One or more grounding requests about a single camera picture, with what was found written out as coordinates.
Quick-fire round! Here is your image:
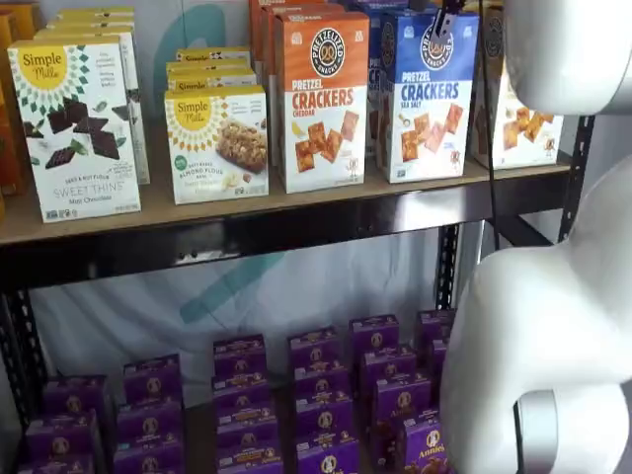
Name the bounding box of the purple Annie's snack box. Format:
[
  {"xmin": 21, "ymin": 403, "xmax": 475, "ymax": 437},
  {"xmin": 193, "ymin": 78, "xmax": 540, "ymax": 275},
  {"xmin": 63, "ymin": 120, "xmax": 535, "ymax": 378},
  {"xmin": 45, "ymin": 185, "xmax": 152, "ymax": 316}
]
[
  {"xmin": 296, "ymin": 437, "xmax": 360, "ymax": 474},
  {"xmin": 294, "ymin": 394, "xmax": 356, "ymax": 444},
  {"xmin": 25, "ymin": 411, "xmax": 100, "ymax": 458},
  {"xmin": 358, "ymin": 347, "xmax": 420, "ymax": 391},
  {"xmin": 348, "ymin": 315, "xmax": 401, "ymax": 357},
  {"xmin": 287, "ymin": 327, "xmax": 343, "ymax": 370},
  {"xmin": 18, "ymin": 452, "xmax": 96, "ymax": 474},
  {"xmin": 216, "ymin": 428, "xmax": 281, "ymax": 460},
  {"xmin": 416, "ymin": 309, "xmax": 456, "ymax": 347},
  {"xmin": 122, "ymin": 354, "xmax": 185, "ymax": 407},
  {"xmin": 211, "ymin": 372, "xmax": 272, "ymax": 409},
  {"xmin": 41, "ymin": 376, "xmax": 109, "ymax": 419},
  {"xmin": 428, "ymin": 338, "xmax": 451, "ymax": 379},
  {"xmin": 117, "ymin": 402, "xmax": 185, "ymax": 446},
  {"xmin": 400, "ymin": 418, "xmax": 448, "ymax": 474},
  {"xmin": 212, "ymin": 334, "xmax": 268, "ymax": 379},
  {"xmin": 215, "ymin": 402, "xmax": 277, "ymax": 435},
  {"xmin": 293, "ymin": 363, "xmax": 351, "ymax": 400},
  {"xmin": 113, "ymin": 440, "xmax": 187, "ymax": 474},
  {"xmin": 219, "ymin": 451, "xmax": 285, "ymax": 474},
  {"xmin": 371, "ymin": 378, "xmax": 435, "ymax": 425}
]

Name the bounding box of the wooden shelf board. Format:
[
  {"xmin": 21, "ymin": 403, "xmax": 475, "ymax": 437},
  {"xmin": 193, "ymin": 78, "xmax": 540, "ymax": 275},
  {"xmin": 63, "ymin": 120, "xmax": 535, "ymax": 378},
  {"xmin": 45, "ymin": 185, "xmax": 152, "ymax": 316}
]
[{"xmin": 0, "ymin": 157, "xmax": 573, "ymax": 247}]

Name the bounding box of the yellow white pretzel crackers box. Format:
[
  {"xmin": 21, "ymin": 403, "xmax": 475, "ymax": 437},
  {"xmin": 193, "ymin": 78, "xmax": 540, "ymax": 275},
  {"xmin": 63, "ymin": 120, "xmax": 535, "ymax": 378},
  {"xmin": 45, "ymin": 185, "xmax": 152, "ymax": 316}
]
[{"xmin": 470, "ymin": 3, "xmax": 565, "ymax": 170}]

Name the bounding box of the Simple Mills almond bars box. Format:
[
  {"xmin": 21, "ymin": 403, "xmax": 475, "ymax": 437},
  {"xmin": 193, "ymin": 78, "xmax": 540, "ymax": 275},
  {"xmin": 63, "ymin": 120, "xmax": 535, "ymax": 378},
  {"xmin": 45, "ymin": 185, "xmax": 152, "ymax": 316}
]
[
  {"xmin": 175, "ymin": 45, "xmax": 253, "ymax": 65},
  {"xmin": 165, "ymin": 59, "xmax": 254, "ymax": 76},
  {"xmin": 163, "ymin": 84, "xmax": 271, "ymax": 206},
  {"xmin": 166, "ymin": 68, "xmax": 259, "ymax": 94}
]

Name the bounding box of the Simple Mills sweet thins box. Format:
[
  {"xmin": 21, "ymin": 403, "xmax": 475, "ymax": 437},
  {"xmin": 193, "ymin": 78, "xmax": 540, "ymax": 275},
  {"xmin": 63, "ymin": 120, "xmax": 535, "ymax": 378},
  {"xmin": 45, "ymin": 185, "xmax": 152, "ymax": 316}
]
[
  {"xmin": 6, "ymin": 34, "xmax": 144, "ymax": 224},
  {"xmin": 33, "ymin": 27, "xmax": 152, "ymax": 187},
  {"xmin": 56, "ymin": 6, "xmax": 136, "ymax": 22},
  {"xmin": 46, "ymin": 17, "xmax": 137, "ymax": 32}
]

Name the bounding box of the orange white pretzel crackers box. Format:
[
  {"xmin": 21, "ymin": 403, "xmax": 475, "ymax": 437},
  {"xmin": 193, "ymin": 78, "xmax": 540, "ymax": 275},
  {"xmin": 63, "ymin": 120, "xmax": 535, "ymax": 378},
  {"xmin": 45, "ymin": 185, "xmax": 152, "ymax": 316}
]
[
  {"xmin": 248, "ymin": 0, "xmax": 342, "ymax": 75},
  {"xmin": 273, "ymin": 9, "xmax": 371, "ymax": 196},
  {"xmin": 260, "ymin": 3, "xmax": 347, "ymax": 168}
]

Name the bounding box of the white backdrop sheet teal logo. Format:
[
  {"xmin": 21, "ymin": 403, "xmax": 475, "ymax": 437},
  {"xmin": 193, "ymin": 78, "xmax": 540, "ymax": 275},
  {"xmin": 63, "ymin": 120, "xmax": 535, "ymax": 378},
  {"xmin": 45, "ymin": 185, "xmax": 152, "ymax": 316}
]
[{"xmin": 29, "ymin": 0, "xmax": 488, "ymax": 391}]

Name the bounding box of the purple Annie's boxes group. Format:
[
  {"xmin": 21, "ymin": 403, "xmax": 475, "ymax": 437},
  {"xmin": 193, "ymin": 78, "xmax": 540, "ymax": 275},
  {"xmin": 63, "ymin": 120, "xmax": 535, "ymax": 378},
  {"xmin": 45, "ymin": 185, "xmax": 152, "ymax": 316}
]
[{"xmin": 98, "ymin": 374, "xmax": 302, "ymax": 474}]

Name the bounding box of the black metal shelf rack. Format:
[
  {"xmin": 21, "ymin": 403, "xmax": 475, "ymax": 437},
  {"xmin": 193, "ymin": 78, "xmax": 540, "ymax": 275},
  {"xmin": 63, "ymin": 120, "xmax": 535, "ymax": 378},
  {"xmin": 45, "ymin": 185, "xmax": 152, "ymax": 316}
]
[{"xmin": 0, "ymin": 116, "xmax": 596, "ymax": 431}]

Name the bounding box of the blue white pretzel crackers box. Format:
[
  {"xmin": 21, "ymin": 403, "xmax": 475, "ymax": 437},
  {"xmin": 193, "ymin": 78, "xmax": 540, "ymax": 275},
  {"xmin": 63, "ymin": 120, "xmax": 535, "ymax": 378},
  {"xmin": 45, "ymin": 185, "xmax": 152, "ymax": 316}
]
[
  {"xmin": 381, "ymin": 9, "xmax": 481, "ymax": 185},
  {"xmin": 364, "ymin": 4, "xmax": 396, "ymax": 170}
]

